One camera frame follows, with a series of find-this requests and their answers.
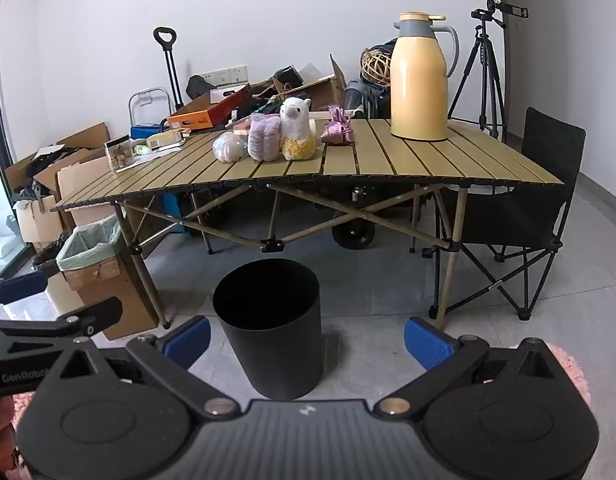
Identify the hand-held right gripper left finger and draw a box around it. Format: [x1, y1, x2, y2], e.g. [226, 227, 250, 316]
[35, 316, 246, 418]

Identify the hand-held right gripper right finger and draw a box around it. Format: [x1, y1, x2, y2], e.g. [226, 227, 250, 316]
[373, 316, 576, 417]

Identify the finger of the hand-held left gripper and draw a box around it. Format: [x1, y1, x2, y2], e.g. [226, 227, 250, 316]
[52, 296, 124, 341]
[0, 264, 61, 318]

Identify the black round waste bin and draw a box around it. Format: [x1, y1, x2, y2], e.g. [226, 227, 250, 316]
[213, 259, 323, 402]

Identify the clear plastic bag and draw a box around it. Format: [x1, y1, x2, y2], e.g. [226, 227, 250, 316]
[213, 130, 249, 163]

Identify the lilac knit drawstring pouch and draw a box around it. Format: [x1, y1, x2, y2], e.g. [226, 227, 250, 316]
[248, 113, 283, 162]

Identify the cardboard box with liner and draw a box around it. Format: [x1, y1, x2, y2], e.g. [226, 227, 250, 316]
[58, 215, 161, 341]

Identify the large open cardboard box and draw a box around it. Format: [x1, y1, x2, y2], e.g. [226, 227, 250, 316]
[56, 157, 123, 226]
[5, 122, 111, 256]

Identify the dark clothes pile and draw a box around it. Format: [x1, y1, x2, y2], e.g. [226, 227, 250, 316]
[12, 145, 63, 201]

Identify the black wagon wheel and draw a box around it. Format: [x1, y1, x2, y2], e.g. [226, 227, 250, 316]
[332, 209, 376, 251]

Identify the pink shaggy rug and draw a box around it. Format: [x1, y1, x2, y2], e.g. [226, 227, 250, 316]
[545, 342, 595, 406]

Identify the clear snack jar black lid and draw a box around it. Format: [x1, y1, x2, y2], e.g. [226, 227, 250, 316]
[104, 135, 135, 172]

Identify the printed paper sheet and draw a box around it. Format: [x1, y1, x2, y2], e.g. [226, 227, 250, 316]
[130, 142, 186, 166]

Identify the yellow and white carton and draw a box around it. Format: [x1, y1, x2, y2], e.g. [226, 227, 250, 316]
[145, 130, 186, 150]

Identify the black folding camping chair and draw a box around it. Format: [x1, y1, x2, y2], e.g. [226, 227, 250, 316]
[433, 106, 587, 322]

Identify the orange cardboard box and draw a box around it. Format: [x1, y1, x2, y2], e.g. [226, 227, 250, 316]
[166, 84, 251, 131]

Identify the pink satin pouch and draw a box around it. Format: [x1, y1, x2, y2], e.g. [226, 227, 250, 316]
[322, 105, 356, 146]

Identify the white alpaca plush toy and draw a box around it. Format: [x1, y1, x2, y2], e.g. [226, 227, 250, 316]
[279, 96, 317, 162]

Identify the black cap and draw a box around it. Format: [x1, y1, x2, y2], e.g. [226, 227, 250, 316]
[186, 75, 213, 101]

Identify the yellow thermos jug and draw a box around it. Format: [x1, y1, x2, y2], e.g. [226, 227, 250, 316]
[390, 11, 459, 142]

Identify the brown open cardboard box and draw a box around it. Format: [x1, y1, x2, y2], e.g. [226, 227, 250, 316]
[260, 54, 349, 113]

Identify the wicker ball lantern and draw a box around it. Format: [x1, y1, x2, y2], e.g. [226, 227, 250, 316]
[360, 47, 393, 86]

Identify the black window frame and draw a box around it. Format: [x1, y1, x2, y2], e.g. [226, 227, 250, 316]
[0, 0, 16, 261]

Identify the silver metal tube frame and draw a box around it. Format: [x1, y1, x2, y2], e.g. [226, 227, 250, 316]
[128, 87, 169, 128]

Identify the black camera tripod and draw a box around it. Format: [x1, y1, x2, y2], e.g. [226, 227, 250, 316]
[447, 0, 530, 143]

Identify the white wall socket row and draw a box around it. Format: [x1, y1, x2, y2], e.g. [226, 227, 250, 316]
[208, 65, 249, 86]

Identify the black wagon pull handle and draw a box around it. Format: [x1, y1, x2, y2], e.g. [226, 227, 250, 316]
[152, 26, 185, 111]

